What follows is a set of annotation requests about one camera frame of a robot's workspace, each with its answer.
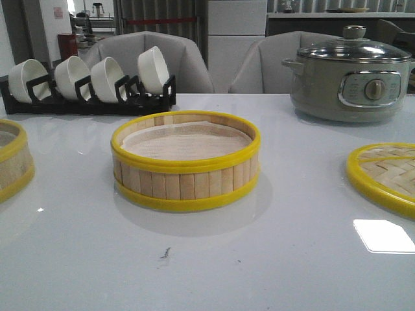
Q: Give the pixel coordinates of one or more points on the woven bamboo steamer lid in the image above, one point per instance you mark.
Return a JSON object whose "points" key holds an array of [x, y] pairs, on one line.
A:
{"points": [[384, 173]]}

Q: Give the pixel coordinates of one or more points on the bamboo steamer tray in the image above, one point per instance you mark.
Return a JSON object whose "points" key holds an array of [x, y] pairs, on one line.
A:
{"points": [[186, 186], [17, 164]]}

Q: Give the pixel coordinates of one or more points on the white liner cloth center tray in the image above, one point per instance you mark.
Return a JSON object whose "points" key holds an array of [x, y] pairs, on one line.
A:
{"points": [[186, 141]]}

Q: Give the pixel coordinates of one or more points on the grey chair left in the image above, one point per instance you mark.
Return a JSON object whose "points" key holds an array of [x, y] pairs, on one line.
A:
{"points": [[182, 57]]}

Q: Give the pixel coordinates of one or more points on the grey chair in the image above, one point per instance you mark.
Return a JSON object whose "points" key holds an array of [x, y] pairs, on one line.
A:
{"points": [[182, 57], [262, 71]]}

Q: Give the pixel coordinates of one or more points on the white bowl right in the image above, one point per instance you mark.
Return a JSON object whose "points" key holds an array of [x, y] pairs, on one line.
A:
{"points": [[153, 70]]}

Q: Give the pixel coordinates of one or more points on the white bowl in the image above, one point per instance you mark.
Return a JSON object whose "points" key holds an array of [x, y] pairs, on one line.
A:
{"points": [[103, 78], [67, 73], [20, 74], [153, 70]]}

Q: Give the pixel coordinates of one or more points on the grey chair right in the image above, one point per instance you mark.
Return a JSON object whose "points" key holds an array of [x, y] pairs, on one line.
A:
{"points": [[262, 71]]}

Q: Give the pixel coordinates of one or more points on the white cabinet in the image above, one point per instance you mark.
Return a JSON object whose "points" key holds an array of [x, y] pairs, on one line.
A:
{"points": [[232, 26]]}

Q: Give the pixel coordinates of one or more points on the grey electric cooking pot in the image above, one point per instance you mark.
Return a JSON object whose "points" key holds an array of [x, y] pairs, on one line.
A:
{"points": [[348, 91]]}

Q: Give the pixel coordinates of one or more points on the black bowl rack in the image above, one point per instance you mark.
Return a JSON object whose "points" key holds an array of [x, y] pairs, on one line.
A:
{"points": [[131, 98]]}

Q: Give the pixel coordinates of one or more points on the red cylinder container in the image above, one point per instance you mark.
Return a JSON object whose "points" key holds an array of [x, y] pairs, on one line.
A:
{"points": [[67, 45]]}

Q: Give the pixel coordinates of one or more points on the grey counter shelf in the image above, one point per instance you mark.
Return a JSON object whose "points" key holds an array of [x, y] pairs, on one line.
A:
{"points": [[333, 23]]}

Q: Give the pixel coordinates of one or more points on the glass pot lid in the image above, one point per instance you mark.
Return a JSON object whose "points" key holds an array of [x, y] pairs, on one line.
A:
{"points": [[354, 47]]}

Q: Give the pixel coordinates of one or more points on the white bowl far left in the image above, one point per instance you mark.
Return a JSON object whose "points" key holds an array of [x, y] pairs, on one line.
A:
{"points": [[20, 74]]}

